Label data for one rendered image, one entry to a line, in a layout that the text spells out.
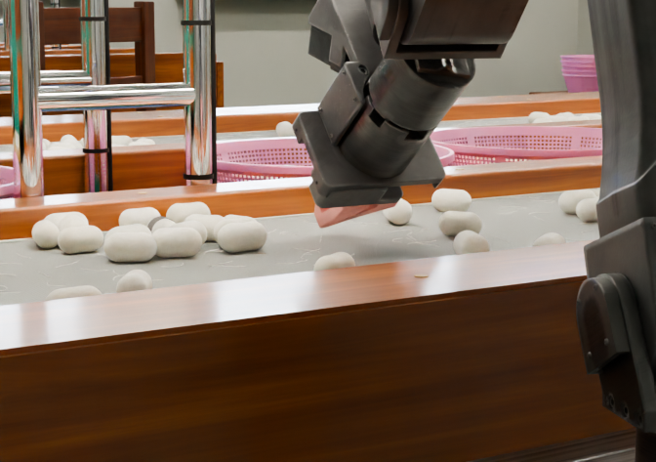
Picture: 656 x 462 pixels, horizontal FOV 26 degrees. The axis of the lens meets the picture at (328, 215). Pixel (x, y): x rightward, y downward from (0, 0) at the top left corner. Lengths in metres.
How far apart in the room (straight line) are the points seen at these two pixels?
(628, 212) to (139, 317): 0.25
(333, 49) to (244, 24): 5.75
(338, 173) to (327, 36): 0.11
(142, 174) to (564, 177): 0.44
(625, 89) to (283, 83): 6.27
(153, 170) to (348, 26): 0.52
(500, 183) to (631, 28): 0.69
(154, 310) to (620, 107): 0.26
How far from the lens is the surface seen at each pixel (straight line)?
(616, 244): 0.62
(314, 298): 0.75
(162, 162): 1.49
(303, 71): 6.93
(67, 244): 1.02
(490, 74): 7.60
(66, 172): 1.45
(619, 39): 0.64
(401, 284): 0.78
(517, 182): 1.32
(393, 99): 0.95
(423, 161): 1.03
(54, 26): 3.59
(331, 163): 0.99
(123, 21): 3.75
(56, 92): 1.16
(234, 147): 1.51
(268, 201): 1.18
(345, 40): 1.01
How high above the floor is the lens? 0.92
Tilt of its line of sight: 9 degrees down
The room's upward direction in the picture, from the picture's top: straight up
